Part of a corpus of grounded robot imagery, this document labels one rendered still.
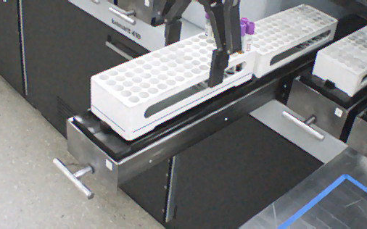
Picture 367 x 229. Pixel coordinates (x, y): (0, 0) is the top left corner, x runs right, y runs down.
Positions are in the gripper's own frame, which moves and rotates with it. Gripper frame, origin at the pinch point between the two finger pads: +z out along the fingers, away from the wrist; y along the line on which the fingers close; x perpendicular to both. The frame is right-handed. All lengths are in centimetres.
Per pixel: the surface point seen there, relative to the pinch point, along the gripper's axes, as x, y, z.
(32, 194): -1, -66, 88
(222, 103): 2.5, 5.7, 7.0
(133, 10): 20.9, -40.1, 12.3
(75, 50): 21, -67, 37
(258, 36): 19.4, -0.6, 1.5
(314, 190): -4.1, 30.0, 5.6
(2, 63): 21, -126, 71
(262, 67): 14.2, 5.1, 4.1
